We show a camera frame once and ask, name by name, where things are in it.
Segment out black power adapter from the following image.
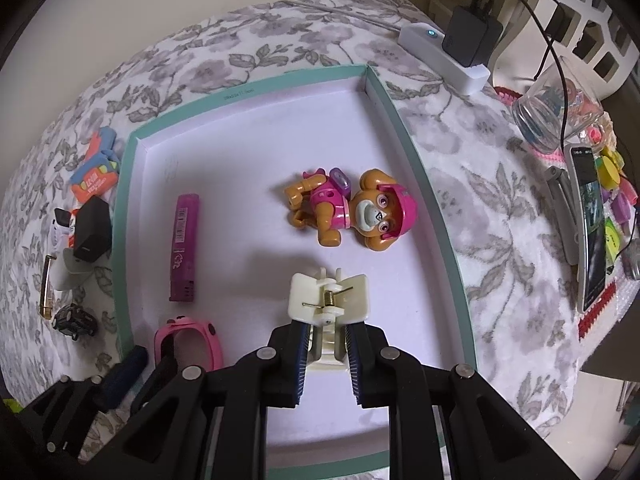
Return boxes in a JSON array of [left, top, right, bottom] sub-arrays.
[[440, 6, 503, 68]]

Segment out white lattice furniture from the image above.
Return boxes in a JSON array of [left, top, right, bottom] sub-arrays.
[[430, 0, 626, 98]]

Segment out white power strip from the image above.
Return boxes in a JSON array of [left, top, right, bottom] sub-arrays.
[[398, 22, 492, 96]]

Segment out smartphone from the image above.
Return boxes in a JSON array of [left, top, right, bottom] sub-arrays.
[[564, 142, 617, 315]]

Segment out orange blue plain toy knife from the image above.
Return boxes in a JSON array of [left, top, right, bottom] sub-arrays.
[[82, 127, 118, 168]]

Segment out orange blue lettered toy knife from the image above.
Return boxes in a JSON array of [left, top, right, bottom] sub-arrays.
[[70, 155, 122, 202]]

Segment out black charger block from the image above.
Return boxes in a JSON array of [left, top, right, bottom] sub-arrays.
[[72, 196, 113, 263]]

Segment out cream plastic spring clip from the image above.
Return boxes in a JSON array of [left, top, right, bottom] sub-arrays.
[[289, 269, 371, 373]]

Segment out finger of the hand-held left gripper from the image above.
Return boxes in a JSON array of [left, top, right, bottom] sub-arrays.
[[22, 344, 150, 463]]

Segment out pink wrist watch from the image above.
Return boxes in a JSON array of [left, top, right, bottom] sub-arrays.
[[152, 314, 224, 376]]

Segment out grey phone stand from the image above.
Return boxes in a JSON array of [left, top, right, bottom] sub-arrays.
[[545, 165, 583, 266]]

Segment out black toy car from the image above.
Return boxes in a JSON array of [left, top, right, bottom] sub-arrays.
[[52, 302, 98, 342]]

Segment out small orange stain remover bottle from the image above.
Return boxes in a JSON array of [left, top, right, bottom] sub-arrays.
[[50, 207, 81, 251]]

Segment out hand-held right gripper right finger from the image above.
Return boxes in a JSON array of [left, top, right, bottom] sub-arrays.
[[345, 322, 566, 480]]

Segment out black cable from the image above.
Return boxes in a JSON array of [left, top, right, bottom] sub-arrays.
[[472, 0, 571, 153]]

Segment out gold metal handle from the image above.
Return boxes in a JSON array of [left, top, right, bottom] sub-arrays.
[[39, 254, 55, 318]]

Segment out brown pink dog toy figure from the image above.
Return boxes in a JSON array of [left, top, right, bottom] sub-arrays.
[[284, 166, 417, 253]]

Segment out grey floral blanket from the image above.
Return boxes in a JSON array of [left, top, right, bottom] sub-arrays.
[[0, 0, 586, 480]]

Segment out teal cardboard box lid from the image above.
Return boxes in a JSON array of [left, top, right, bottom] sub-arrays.
[[111, 62, 477, 480]]

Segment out pile of colourful small toys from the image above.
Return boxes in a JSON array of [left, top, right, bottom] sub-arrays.
[[587, 125, 640, 281]]

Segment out clear glass jar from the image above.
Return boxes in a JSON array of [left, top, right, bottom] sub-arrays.
[[511, 62, 606, 156]]

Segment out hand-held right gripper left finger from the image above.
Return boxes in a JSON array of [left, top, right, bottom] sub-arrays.
[[75, 322, 313, 480]]

